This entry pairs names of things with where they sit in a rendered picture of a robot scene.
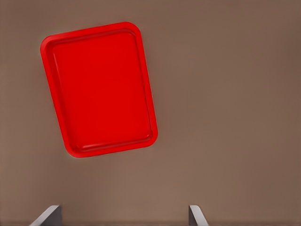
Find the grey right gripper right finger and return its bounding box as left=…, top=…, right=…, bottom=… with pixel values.
left=188, top=204, right=209, bottom=226

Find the red rectangular plastic tray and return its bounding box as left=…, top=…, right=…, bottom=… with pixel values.
left=40, top=22, right=158, bottom=159

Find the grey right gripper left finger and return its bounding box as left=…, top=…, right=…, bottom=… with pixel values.
left=29, top=204, right=63, bottom=226

